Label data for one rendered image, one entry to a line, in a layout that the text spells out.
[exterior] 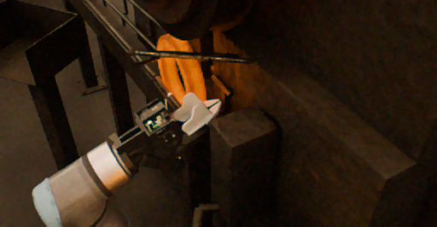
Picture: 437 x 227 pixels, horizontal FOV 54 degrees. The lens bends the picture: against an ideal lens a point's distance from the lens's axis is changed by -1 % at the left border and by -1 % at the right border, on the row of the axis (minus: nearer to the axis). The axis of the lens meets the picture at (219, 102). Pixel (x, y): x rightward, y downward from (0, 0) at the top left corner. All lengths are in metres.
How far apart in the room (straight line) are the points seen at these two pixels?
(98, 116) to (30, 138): 0.30
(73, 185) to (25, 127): 1.31
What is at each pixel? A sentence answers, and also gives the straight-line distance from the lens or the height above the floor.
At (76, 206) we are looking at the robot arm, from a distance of 0.79.
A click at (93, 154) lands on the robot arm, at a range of 0.79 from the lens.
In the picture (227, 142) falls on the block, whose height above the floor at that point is 0.80.
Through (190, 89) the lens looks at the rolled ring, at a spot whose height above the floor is 0.78.
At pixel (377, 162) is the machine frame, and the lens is 0.60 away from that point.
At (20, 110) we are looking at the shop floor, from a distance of 2.18.
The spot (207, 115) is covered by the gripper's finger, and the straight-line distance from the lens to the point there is 0.81.
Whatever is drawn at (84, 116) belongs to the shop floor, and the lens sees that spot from 2.04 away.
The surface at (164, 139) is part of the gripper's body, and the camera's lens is 0.79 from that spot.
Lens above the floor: 1.29
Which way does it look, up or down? 40 degrees down
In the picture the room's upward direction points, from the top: straight up
